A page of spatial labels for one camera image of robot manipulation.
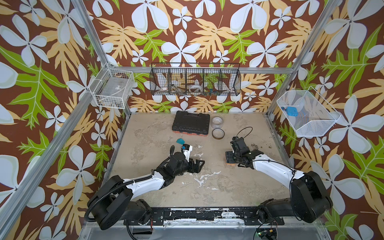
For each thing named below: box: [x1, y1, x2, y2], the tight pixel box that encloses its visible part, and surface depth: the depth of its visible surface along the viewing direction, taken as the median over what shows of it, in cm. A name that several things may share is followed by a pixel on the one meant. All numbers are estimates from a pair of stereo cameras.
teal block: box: [176, 138, 185, 145], surface depth 106 cm
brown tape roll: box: [212, 128, 225, 140], surface depth 110 cm
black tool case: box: [172, 110, 211, 136], surface depth 108 cm
